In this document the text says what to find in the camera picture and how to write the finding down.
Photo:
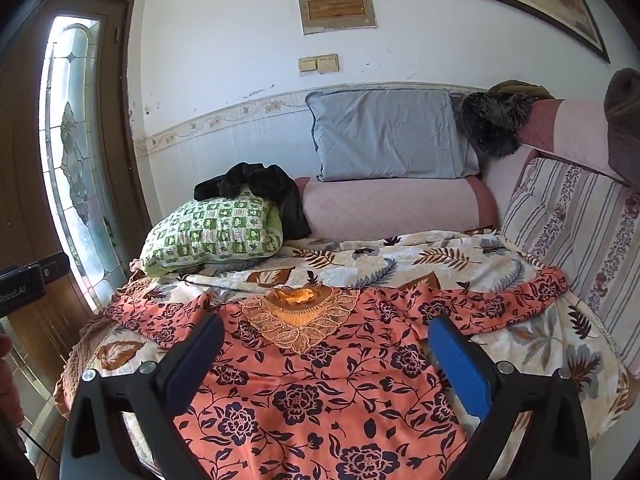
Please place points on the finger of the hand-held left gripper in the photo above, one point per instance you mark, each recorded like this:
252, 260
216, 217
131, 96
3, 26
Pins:
54, 266

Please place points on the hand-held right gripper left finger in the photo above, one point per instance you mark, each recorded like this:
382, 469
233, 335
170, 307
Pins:
192, 365

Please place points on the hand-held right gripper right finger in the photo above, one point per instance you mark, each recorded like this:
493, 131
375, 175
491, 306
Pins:
462, 375

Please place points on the orange floral garment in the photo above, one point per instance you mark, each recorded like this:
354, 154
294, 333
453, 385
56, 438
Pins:
310, 410

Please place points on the wooden door with patterned glass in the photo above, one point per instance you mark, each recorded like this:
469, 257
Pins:
70, 150

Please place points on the leaf print fleece blanket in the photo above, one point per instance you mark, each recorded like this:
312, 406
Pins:
400, 260

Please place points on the green checked pillow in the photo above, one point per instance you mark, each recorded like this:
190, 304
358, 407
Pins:
210, 230

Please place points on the pink quilted sofa bolster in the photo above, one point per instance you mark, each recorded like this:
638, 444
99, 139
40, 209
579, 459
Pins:
390, 207

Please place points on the striped floral sofa cushion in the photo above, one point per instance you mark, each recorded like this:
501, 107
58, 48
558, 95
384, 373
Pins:
575, 230

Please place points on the black clothing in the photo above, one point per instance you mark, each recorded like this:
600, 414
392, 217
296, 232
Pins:
270, 180

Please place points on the grey pillow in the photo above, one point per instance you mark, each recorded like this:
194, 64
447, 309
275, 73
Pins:
390, 135

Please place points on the dark furry cushion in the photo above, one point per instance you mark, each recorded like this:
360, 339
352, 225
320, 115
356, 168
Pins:
492, 122

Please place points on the pink quilted sofa backrest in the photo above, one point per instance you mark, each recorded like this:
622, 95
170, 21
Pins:
565, 130

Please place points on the olive brown cloth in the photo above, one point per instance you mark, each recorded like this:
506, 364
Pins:
520, 88

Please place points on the dark brown cloth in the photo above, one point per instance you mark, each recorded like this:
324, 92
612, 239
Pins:
625, 120

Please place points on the cream wall switch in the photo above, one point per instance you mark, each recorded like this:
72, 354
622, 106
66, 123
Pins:
308, 65
328, 63

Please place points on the framed wall plaque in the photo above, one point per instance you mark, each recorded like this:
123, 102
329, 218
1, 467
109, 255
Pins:
337, 9

